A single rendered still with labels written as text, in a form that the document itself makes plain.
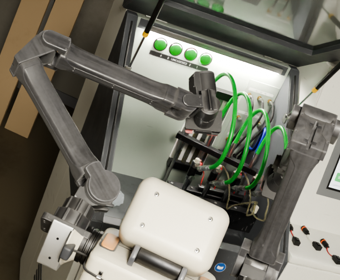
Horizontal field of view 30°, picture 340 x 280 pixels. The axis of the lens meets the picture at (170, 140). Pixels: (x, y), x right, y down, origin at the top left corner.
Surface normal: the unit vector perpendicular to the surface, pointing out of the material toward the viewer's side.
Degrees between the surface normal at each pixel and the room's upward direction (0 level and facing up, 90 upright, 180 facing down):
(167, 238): 48
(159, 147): 90
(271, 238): 100
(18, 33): 77
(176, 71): 90
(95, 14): 90
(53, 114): 41
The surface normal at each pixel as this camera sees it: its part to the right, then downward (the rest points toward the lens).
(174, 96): 0.37, -0.30
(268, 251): -0.31, 0.46
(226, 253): 0.17, 0.48
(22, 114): -0.11, 0.15
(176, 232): 0.11, -0.31
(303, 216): 0.25, 0.27
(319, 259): 0.37, -0.84
